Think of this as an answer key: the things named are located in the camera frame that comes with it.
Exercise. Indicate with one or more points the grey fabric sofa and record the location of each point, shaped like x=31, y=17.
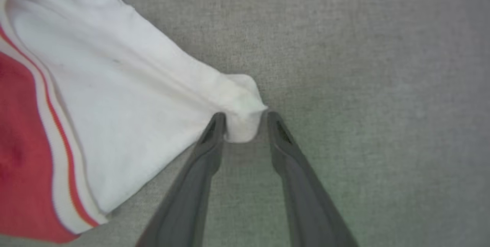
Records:
x=363, y=67

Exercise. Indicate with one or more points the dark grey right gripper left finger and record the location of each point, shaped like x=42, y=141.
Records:
x=187, y=201

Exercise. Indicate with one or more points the red white basketball jersey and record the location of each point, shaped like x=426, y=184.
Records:
x=115, y=105

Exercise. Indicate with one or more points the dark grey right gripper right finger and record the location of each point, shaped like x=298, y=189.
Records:
x=310, y=201

